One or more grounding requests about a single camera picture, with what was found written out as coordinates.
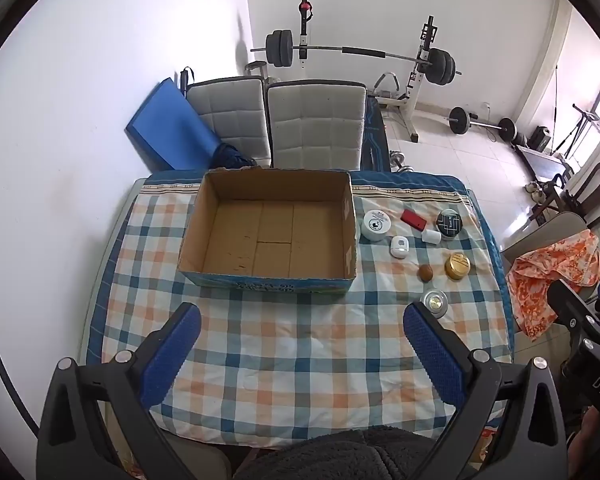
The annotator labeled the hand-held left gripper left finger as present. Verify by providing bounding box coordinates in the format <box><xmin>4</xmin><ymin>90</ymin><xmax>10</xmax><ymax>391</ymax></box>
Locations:
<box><xmin>36</xmin><ymin>302</ymin><xmax>203</xmax><ymax>480</ymax></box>

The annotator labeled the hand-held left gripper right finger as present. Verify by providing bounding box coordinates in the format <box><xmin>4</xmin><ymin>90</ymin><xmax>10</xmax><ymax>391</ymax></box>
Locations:
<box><xmin>402</xmin><ymin>302</ymin><xmax>571</xmax><ymax>480</ymax></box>

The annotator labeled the silver round tin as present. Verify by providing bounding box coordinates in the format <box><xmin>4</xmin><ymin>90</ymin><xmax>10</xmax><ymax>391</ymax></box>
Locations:
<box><xmin>420</xmin><ymin>290</ymin><xmax>449</xmax><ymax>320</ymax></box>

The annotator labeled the gold round tin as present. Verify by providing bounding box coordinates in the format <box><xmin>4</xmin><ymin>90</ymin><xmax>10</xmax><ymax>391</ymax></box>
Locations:
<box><xmin>444</xmin><ymin>253</ymin><xmax>472</xmax><ymax>281</ymax></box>

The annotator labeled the black round tin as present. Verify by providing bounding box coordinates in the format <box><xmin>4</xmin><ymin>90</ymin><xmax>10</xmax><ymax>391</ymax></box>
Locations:
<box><xmin>436</xmin><ymin>209</ymin><xmax>463</xmax><ymax>238</ymax></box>

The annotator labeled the white round jar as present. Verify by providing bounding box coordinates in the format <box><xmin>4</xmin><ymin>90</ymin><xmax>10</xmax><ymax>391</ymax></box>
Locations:
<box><xmin>361</xmin><ymin>209</ymin><xmax>392</xmax><ymax>242</ymax></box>

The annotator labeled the cardboard box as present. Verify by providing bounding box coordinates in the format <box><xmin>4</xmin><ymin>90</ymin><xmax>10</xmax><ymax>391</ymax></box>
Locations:
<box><xmin>177</xmin><ymin>167</ymin><xmax>358</xmax><ymax>295</ymax></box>

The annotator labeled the person's right hand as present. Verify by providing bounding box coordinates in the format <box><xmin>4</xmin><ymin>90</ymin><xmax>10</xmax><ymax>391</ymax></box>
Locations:
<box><xmin>567</xmin><ymin>404</ymin><xmax>600</xmax><ymax>480</ymax></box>

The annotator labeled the orange floral cloth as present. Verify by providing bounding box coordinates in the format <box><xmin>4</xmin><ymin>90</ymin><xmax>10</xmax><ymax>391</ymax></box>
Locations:
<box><xmin>510</xmin><ymin>230</ymin><xmax>600</xmax><ymax>341</ymax></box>

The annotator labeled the grey chair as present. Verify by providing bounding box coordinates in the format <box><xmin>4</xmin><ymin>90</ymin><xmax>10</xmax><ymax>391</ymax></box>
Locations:
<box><xmin>500</xmin><ymin>210</ymin><xmax>600</xmax><ymax>266</ymax></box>

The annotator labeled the checked tablecloth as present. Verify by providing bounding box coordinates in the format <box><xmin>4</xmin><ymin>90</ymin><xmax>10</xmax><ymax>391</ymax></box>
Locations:
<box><xmin>85</xmin><ymin>169</ymin><xmax>516</xmax><ymax>448</ymax></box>

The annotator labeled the black speaker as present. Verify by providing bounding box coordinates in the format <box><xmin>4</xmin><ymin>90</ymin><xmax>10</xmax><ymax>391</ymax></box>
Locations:
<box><xmin>527</xmin><ymin>126</ymin><xmax>553</xmax><ymax>153</ymax></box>

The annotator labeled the black tripod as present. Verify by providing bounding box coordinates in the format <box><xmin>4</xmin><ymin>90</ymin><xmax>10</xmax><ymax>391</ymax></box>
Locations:
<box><xmin>550</xmin><ymin>65</ymin><xmax>600</xmax><ymax>161</ymax></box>

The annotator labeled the chrome dumbbell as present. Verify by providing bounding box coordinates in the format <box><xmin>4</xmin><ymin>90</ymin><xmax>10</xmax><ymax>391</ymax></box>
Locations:
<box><xmin>389</xmin><ymin>150</ymin><xmax>416</xmax><ymax>173</ymax></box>

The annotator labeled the dark blue cloth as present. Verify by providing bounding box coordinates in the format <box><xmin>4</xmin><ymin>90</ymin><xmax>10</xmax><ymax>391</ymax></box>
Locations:
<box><xmin>210</xmin><ymin>142</ymin><xmax>258</xmax><ymax>170</ymax></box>

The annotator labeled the short barbell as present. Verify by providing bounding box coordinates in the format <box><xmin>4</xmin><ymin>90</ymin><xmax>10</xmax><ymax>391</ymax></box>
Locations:
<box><xmin>447</xmin><ymin>106</ymin><xmax>518</xmax><ymax>141</ymax></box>

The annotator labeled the dark blue patterned panel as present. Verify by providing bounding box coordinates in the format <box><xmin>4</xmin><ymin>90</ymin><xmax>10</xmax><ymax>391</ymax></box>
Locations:
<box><xmin>364</xmin><ymin>97</ymin><xmax>390</xmax><ymax>170</ymax></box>

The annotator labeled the blue foam mat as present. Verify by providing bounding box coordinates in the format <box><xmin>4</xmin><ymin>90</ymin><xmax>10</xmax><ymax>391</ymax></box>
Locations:
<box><xmin>125</xmin><ymin>77</ymin><xmax>221</xmax><ymax>171</ymax></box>

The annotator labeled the white padded chair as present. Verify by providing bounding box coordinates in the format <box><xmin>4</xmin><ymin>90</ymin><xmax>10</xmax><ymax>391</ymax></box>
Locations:
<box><xmin>186</xmin><ymin>76</ymin><xmax>272</xmax><ymax>168</ymax></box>
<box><xmin>266</xmin><ymin>80</ymin><xmax>368</xmax><ymax>171</ymax></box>

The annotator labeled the white barbell rack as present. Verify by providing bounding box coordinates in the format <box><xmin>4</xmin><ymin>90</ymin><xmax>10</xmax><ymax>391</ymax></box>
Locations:
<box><xmin>295</xmin><ymin>0</ymin><xmax>438</xmax><ymax>143</ymax></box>

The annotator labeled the grey exercise seat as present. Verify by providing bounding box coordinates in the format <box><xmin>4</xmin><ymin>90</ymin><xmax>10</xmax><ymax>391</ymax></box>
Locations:
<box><xmin>244</xmin><ymin>60</ymin><xmax>270</xmax><ymax>83</ymax></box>

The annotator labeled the long barbell with black plates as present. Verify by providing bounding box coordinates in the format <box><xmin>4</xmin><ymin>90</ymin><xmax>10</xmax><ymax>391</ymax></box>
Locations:
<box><xmin>250</xmin><ymin>30</ymin><xmax>463</xmax><ymax>86</ymax></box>

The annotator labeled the grey curved exercise handle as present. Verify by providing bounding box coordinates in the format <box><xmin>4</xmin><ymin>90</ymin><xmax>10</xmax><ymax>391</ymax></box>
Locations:
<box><xmin>372</xmin><ymin>72</ymin><xmax>411</xmax><ymax>106</ymax></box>

